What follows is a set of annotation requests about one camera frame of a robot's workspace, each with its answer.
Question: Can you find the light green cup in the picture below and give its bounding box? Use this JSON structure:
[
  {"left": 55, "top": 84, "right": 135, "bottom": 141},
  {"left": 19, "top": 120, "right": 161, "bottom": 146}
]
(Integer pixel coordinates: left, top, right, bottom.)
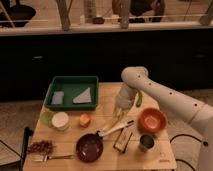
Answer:
[{"left": 40, "top": 111, "right": 54, "bottom": 127}]

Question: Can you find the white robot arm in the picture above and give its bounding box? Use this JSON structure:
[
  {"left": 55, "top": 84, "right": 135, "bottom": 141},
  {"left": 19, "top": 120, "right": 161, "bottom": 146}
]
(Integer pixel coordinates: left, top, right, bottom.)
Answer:
[{"left": 115, "top": 66, "right": 213, "bottom": 171}]

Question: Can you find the green plastic tray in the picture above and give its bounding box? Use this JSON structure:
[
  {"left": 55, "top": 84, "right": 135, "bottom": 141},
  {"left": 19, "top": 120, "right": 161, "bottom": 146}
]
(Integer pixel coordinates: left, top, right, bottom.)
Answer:
[{"left": 45, "top": 76, "right": 99, "bottom": 111}]

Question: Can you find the grey triangular wedge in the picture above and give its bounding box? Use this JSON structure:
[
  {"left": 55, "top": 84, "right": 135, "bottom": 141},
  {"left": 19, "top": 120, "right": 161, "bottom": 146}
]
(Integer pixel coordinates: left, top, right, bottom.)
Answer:
[{"left": 73, "top": 88, "right": 91, "bottom": 103}]

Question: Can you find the green chili pepper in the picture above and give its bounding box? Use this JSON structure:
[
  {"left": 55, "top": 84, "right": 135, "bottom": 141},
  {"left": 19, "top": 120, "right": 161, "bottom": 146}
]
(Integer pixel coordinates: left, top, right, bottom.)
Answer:
[{"left": 136, "top": 91, "right": 143, "bottom": 107}]

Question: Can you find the bunch of brown grapes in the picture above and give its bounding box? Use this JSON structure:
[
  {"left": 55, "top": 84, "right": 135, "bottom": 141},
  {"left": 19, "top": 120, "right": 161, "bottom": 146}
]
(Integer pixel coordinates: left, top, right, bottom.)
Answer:
[{"left": 28, "top": 140, "right": 53, "bottom": 154}]

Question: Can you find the orange fruit piece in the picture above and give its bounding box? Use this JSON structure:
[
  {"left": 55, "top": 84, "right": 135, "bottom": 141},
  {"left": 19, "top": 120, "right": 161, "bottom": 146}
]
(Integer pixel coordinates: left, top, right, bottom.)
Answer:
[{"left": 79, "top": 113, "right": 91, "bottom": 127}]

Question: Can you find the metal cup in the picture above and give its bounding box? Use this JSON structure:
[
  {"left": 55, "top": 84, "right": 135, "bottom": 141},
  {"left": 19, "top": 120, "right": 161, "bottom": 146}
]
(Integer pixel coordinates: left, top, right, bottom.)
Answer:
[{"left": 139, "top": 134, "right": 155, "bottom": 152}]

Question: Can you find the orange bowl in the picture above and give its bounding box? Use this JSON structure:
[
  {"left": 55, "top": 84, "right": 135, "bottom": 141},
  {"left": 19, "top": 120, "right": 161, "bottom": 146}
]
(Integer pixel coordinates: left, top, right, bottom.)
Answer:
[{"left": 138, "top": 107, "right": 168, "bottom": 133}]

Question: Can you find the black chair frame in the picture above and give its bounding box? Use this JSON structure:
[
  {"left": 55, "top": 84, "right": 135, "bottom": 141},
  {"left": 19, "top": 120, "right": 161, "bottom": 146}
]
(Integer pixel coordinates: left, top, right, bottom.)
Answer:
[{"left": 0, "top": 127, "right": 33, "bottom": 171}]

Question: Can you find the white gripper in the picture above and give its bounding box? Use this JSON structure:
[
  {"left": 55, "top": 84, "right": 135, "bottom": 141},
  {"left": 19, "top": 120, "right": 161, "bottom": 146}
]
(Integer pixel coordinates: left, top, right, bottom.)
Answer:
[{"left": 113, "top": 83, "right": 137, "bottom": 121}]

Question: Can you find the black cable on floor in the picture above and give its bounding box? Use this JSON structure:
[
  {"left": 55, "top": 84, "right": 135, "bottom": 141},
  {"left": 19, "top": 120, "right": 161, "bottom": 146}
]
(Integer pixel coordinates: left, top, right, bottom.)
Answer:
[{"left": 169, "top": 133, "right": 204, "bottom": 171}]

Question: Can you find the white cup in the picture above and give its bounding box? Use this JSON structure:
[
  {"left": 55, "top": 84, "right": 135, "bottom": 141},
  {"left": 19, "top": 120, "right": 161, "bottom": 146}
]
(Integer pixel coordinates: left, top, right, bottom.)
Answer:
[{"left": 52, "top": 112, "right": 69, "bottom": 131}]

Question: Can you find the silver fork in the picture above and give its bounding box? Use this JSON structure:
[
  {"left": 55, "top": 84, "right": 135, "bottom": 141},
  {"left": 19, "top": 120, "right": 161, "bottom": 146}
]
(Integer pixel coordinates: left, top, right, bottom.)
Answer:
[{"left": 33, "top": 155, "right": 73, "bottom": 162}]

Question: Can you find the yellow banana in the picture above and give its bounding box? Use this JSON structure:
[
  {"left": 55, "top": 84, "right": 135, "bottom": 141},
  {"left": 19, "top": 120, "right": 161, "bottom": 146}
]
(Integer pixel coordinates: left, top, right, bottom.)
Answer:
[{"left": 102, "top": 116, "right": 122, "bottom": 132}]

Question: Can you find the grey rectangular sponge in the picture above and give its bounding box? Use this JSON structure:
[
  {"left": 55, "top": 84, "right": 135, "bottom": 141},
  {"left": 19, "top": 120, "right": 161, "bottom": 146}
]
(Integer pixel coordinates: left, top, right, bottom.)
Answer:
[{"left": 51, "top": 91, "right": 64, "bottom": 105}]

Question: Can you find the purple bowl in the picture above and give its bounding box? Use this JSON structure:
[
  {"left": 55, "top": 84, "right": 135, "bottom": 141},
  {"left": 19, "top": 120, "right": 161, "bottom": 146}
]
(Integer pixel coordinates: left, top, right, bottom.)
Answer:
[{"left": 76, "top": 134, "right": 103, "bottom": 163}]

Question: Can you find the dark rectangular eraser block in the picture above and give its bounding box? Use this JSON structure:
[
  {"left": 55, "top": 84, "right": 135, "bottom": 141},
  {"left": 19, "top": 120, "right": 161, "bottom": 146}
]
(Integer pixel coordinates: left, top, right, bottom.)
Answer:
[{"left": 113, "top": 128, "right": 132, "bottom": 153}]

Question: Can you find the person in background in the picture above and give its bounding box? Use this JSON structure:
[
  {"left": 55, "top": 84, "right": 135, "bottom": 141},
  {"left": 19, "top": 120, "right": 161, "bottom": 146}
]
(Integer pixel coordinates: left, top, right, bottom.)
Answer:
[{"left": 112, "top": 0, "right": 165, "bottom": 23}]

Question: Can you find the white-handled knife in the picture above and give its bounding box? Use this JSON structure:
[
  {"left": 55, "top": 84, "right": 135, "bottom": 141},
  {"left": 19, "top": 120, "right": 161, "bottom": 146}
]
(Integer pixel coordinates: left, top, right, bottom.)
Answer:
[{"left": 96, "top": 120, "right": 134, "bottom": 137}]

